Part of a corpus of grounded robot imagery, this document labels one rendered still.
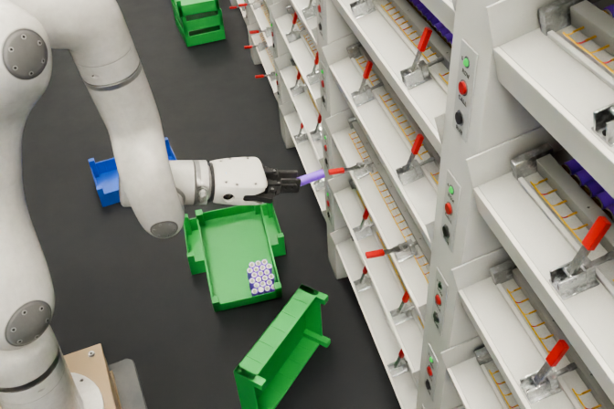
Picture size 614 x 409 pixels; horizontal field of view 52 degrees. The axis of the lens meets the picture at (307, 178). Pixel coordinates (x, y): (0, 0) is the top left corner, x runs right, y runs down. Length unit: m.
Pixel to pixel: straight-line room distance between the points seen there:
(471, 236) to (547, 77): 0.30
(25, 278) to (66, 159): 1.70
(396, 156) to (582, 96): 0.59
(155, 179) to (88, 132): 1.72
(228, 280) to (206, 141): 0.79
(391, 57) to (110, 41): 0.45
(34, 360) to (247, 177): 0.46
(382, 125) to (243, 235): 0.85
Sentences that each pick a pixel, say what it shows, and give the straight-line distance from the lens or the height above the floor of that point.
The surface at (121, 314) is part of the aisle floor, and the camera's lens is 1.96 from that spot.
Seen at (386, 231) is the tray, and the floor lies 0.54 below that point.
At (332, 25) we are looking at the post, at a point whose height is 0.83.
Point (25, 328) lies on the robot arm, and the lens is 0.98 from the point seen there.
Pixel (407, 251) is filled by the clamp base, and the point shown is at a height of 0.56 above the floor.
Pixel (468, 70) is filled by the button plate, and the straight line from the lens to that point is 0.76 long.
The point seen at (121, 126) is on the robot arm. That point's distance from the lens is 1.04.
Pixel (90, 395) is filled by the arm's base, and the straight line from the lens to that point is 1.33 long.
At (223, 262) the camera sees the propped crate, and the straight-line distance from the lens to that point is 1.94.
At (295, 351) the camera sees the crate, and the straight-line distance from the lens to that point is 1.77.
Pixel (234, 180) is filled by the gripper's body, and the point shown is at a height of 0.72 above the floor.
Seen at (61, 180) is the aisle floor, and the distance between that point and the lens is 2.53.
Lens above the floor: 1.44
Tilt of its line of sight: 39 degrees down
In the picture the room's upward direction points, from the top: 4 degrees counter-clockwise
